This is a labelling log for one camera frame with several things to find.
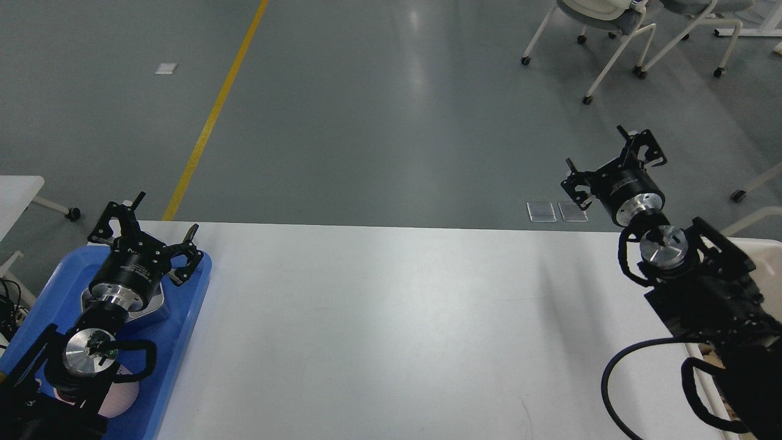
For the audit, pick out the white side table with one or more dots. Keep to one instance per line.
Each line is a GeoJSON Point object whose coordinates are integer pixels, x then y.
{"type": "Point", "coordinates": [17, 193]}

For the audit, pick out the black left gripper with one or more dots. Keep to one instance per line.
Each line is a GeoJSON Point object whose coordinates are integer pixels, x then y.
{"type": "Point", "coordinates": [127, 278]}

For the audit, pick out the white grey chair right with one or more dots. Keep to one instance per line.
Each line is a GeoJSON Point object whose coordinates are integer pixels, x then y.
{"type": "Point", "coordinates": [700, 14]}

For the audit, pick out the stainless steel square tray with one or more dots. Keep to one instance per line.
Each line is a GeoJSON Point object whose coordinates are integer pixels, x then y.
{"type": "Point", "coordinates": [118, 309]}

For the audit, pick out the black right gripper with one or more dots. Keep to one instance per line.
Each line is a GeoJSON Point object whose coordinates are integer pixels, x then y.
{"type": "Point", "coordinates": [623, 185]}

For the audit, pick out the white desk base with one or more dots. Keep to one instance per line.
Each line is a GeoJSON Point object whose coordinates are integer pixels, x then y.
{"type": "Point", "coordinates": [762, 20]}

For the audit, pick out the beige plastic bin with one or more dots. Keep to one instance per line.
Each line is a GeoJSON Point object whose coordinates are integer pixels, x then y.
{"type": "Point", "coordinates": [766, 255]}

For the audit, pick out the floor outlet plate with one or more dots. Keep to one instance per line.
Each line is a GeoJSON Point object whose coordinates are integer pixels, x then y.
{"type": "Point", "coordinates": [541, 212]}
{"type": "Point", "coordinates": [570, 212]}

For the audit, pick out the pink plastic mug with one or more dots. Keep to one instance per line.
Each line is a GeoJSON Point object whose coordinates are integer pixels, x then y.
{"type": "Point", "coordinates": [99, 394]}

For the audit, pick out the blue plastic tray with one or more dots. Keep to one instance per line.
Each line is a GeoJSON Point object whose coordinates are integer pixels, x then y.
{"type": "Point", "coordinates": [169, 327]}

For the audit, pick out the white chair leg with caster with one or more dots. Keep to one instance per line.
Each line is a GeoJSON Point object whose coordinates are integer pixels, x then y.
{"type": "Point", "coordinates": [739, 194]}

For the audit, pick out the floor outlet plate left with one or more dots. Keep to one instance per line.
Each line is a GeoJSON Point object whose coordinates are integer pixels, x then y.
{"type": "Point", "coordinates": [541, 212]}

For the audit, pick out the white grey chair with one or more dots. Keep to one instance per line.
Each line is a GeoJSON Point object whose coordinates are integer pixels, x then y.
{"type": "Point", "coordinates": [624, 19]}
{"type": "Point", "coordinates": [700, 14]}

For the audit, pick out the white grey chair left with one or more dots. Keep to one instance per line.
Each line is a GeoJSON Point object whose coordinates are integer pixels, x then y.
{"type": "Point", "coordinates": [624, 19]}

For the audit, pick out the floor outlet plate right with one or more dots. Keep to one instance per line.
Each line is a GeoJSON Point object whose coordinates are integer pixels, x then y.
{"type": "Point", "coordinates": [570, 212]}

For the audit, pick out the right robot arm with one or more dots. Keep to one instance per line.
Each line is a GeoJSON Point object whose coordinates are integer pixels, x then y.
{"type": "Point", "coordinates": [700, 286]}

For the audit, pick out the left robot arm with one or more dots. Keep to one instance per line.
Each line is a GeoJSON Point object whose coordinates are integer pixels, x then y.
{"type": "Point", "coordinates": [98, 354]}

